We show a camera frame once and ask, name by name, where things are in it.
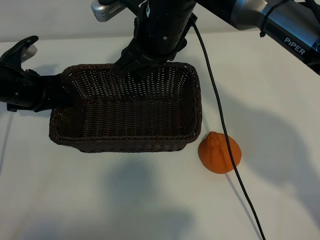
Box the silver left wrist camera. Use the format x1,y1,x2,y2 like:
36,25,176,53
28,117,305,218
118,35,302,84
0,35,40,65

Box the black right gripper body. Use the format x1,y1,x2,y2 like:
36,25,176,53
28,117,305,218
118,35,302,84
127,19,188,65

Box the long black hanging cable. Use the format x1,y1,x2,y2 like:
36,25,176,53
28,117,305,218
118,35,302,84
191,22,266,240

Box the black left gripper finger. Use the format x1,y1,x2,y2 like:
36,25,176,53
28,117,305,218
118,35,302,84
49,87,76,109
48,73,73,88

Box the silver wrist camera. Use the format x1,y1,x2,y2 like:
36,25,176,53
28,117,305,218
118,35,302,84
0,35,40,65
91,0,123,23

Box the black zip tie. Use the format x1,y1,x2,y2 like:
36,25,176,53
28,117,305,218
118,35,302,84
259,0,285,38

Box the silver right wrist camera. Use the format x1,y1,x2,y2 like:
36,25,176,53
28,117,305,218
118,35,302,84
91,0,123,23

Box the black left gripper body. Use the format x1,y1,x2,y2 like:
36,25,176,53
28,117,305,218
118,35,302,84
23,69,51,113

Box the dark brown wicker basket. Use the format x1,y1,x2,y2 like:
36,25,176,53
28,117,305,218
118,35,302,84
48,62,203,153

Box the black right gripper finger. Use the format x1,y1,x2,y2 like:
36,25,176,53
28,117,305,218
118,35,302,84
132,62,161,81
113,42,151,77

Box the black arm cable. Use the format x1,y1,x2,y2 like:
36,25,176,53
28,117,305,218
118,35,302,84
296,0,320,15

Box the orange mandarin fruit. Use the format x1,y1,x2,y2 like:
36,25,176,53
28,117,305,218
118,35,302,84
198,131,243,174

